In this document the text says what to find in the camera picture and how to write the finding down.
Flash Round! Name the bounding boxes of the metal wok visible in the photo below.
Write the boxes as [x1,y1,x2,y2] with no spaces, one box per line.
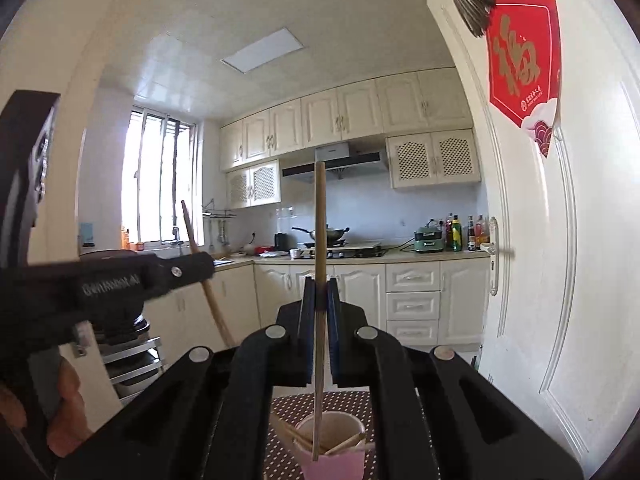
[291,225,351,243]

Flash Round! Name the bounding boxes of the white door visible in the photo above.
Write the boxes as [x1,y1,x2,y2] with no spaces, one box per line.
[425,0,636,476]

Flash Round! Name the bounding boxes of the cream upper wall cabinets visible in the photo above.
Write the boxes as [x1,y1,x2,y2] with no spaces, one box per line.
[218,67,473,171]

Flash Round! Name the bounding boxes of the plain wooden chopstick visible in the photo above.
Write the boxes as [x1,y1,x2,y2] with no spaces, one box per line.
[181,200,236,348]
[312,161,327,461]

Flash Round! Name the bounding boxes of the cream lower kitchen cabinets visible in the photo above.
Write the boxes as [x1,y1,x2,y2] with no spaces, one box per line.
[145,259,491,356]

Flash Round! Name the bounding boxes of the red paper door decoration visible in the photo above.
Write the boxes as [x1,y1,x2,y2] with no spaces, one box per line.
[487,0,562,158]

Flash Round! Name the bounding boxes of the cream lattice door cabinet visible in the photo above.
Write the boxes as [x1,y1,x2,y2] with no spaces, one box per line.
[225,160,282,209]
[386,129,482,189]

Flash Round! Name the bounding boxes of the gas stove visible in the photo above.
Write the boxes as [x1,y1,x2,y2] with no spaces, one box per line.
[300,242,388,258]

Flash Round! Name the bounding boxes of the cream cabinet drawer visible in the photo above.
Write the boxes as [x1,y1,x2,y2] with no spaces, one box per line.
[387,320,440,346]
[386,291,441,320]
[386,262,441,291]

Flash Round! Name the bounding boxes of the white door handle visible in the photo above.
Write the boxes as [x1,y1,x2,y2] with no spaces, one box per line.
[480,216,516,297]

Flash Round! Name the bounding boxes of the range hood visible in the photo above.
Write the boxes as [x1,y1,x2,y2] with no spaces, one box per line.
[281,142,389,181]

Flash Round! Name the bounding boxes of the ceiling light panel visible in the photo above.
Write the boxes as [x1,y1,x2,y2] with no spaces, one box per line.
[221,27,305,75]

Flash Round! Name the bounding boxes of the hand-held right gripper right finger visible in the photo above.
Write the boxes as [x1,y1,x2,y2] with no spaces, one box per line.
[327,277,583,480]

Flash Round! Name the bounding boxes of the green electric cooker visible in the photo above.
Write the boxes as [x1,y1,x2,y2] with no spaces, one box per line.
[413,226,446,253]

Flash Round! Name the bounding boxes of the kitchen window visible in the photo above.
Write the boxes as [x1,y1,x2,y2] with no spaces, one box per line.
[121,106,206,246]

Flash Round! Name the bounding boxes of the bunch of wooden chopsticks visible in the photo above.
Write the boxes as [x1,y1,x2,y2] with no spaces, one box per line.
[270,412,376,456]

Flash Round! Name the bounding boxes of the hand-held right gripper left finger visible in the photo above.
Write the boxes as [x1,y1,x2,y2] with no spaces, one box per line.
[55,277,317,480]

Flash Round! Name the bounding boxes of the person's left hand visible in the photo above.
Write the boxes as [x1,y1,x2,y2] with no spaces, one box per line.
[0,360,93,458]

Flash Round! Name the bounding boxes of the pink cup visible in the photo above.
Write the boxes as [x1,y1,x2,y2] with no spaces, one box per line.
[292,411,367,480]

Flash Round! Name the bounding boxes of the wall utensil rail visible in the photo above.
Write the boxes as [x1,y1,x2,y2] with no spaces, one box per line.
[201,199,238,256]

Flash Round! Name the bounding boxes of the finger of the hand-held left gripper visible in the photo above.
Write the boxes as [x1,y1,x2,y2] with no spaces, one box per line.
[142,252,217,297]

